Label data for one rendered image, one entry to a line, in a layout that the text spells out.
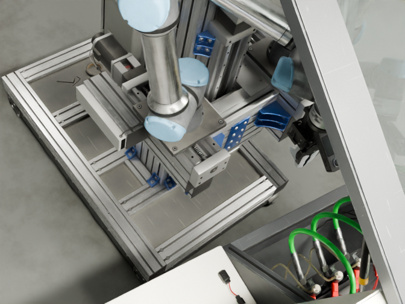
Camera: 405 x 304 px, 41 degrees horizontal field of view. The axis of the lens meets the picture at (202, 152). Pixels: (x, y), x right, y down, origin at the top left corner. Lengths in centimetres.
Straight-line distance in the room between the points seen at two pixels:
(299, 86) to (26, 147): 191
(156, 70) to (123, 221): 120
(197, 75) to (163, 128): 19
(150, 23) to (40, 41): 217
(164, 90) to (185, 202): 119
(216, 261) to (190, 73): 55
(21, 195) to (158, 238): 74
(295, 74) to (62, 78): 182
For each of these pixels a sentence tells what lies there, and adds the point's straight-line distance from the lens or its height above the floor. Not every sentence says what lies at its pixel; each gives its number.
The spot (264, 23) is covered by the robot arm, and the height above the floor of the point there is 156.
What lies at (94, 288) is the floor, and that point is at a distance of 259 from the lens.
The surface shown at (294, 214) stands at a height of 95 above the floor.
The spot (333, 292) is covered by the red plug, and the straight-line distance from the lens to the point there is 157.
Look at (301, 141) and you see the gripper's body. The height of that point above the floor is 134.
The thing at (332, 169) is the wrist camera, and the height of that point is 136.
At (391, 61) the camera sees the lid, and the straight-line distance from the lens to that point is 107.
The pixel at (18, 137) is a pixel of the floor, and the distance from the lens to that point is 297.
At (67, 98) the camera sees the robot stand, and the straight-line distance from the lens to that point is 284.
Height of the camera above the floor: 246
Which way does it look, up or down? 56 degrees down
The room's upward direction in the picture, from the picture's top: 18 degrees clockwise
